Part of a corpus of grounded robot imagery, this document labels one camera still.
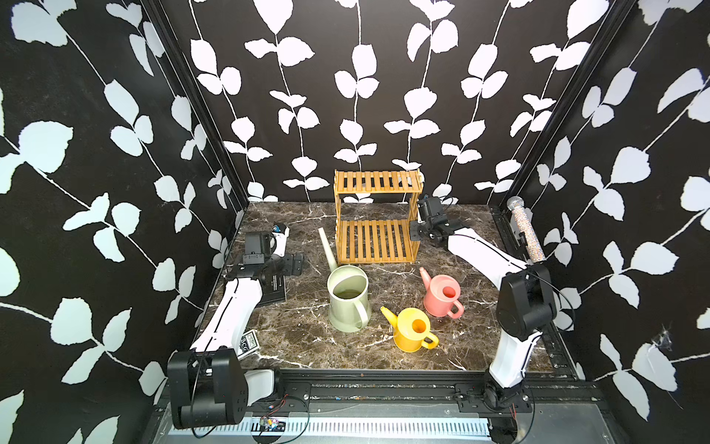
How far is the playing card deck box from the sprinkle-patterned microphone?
2.92 ft

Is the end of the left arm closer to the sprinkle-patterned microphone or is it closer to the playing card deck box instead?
the playing card deck box

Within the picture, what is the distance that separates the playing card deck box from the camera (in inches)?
32.1

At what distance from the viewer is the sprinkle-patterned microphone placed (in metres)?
0.83
